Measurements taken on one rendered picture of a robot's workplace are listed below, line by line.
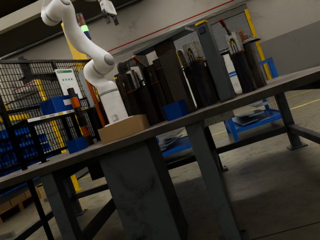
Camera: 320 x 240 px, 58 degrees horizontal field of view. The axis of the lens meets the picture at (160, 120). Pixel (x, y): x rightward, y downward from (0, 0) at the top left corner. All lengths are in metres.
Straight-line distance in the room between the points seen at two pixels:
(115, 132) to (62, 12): 0.72
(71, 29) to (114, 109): 0.52
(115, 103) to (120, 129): 0.17
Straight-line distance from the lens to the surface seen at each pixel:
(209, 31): 1.67
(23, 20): 6.38
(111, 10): 2.11
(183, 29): 1.68
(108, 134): 1.68
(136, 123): 1.63
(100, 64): 1.74
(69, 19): 1.79
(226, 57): 10.18
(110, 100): 1.73
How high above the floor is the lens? 0.77
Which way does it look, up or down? 2 degrees down
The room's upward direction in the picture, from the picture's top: 20 degrees counter-clockwise
